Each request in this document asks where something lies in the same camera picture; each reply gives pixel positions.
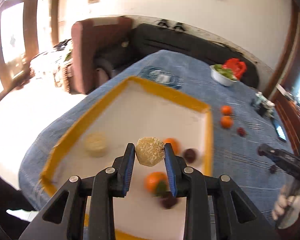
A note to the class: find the black gripper on sofa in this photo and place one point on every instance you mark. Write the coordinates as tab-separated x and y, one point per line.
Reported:
179	27
163	23

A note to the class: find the dark plum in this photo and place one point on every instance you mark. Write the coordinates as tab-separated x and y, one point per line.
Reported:
168	201

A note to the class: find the white robot hand toy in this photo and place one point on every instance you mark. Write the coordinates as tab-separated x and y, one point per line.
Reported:
262	105

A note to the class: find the blue plaid tablecloth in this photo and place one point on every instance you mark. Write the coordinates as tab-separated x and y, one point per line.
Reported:
233	155

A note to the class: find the white gloved right hand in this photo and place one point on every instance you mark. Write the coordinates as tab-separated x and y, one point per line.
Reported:
286	209

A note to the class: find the black smartphone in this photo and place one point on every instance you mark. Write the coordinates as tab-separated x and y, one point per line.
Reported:
279	130

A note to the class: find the red date fruit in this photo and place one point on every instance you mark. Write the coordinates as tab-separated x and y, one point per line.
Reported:
241	132

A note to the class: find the dark plum fruit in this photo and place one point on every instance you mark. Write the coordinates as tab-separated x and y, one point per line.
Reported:
190	155

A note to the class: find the black leather sofa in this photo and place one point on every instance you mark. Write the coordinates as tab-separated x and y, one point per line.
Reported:
147	39

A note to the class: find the white tray with yellow rim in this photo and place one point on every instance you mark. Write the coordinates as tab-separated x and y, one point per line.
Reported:
134	109

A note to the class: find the round yellow netted fruit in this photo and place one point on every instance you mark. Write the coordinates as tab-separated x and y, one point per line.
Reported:
150	151

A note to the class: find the wooden cabinet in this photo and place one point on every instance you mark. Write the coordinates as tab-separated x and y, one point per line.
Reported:
289	116

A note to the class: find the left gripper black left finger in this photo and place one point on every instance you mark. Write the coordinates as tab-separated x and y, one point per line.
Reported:
64	214

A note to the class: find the patterned covered side table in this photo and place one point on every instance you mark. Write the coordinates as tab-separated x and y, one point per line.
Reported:
54	65

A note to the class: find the pale yellow netted fruit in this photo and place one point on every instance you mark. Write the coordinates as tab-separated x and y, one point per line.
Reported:
95	144

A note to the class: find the orange tangerine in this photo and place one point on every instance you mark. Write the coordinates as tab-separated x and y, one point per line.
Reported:
174	143
226	122
226	110

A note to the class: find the red plastic bag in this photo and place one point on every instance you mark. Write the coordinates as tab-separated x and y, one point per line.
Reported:
237	66

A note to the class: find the wooden glass door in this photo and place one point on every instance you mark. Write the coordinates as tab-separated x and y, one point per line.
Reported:
23	23

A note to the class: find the black gripper on sofa right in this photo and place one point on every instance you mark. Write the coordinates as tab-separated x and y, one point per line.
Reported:
179	27

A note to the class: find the brown armchair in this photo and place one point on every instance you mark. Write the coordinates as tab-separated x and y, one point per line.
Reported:
90	36

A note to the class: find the white bowl of greens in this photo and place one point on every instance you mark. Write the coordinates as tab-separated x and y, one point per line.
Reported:
222	75

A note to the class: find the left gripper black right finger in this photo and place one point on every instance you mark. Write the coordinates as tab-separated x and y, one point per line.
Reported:
236	216

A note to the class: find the black gripper on sofa left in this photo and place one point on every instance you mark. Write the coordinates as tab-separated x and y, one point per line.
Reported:
163	23

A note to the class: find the tangerine with green leaf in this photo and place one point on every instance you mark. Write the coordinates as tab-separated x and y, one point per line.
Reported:
156	183

